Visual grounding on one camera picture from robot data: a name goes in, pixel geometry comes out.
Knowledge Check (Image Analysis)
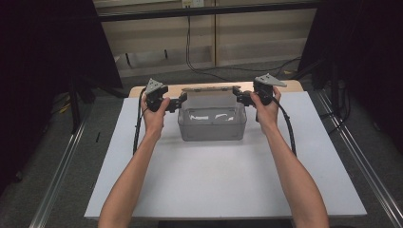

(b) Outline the white wall outlet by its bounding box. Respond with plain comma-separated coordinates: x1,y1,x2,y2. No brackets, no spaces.
182,0,205,10

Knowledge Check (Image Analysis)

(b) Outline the person's right hand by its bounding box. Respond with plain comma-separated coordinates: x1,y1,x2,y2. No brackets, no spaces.
250,86,282,134

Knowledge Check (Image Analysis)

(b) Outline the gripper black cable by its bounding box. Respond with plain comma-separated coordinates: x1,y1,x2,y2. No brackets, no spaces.
271,96,298,158
132,87,148,156

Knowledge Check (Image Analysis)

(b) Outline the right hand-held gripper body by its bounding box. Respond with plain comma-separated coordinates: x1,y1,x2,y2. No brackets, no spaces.
253,73,288,106

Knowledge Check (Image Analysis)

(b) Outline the black floor cable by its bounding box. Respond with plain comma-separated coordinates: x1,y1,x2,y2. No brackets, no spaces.
184,15,302,82

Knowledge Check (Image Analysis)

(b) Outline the black curtain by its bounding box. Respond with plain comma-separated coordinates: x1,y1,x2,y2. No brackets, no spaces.
297,0,403,155
0,0,124,194

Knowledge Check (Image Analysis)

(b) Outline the white table sheet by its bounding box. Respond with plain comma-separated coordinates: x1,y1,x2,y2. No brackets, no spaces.
84,90,368,220

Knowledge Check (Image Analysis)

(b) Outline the aluminium floor rail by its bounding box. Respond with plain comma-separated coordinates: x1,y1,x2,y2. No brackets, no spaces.
313,89,403,228
29,110,92,228

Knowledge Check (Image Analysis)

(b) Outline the person's left hand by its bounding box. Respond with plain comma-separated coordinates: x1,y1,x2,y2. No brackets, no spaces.
141,96,171,141

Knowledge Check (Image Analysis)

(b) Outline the black metal stand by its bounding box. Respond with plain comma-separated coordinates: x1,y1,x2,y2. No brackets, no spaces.
68,75,96,135

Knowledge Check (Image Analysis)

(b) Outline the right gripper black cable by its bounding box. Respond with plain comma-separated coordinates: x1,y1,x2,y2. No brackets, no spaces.
271,96,298,158

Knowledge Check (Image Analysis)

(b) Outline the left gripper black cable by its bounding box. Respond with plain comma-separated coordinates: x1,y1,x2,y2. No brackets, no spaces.
132,87,148,156

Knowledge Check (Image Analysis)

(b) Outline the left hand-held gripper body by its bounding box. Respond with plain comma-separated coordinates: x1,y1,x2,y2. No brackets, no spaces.
144,78,169,112

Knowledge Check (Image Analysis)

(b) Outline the light wooden table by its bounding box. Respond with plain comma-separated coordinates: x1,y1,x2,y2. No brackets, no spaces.
128,79,304,99

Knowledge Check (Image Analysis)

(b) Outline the grey metal box with lid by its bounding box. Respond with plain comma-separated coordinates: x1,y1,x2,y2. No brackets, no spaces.
177,85,248,143

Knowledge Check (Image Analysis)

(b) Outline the black horizontal bar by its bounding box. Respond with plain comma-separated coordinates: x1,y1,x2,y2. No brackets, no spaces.
97,1,318,23

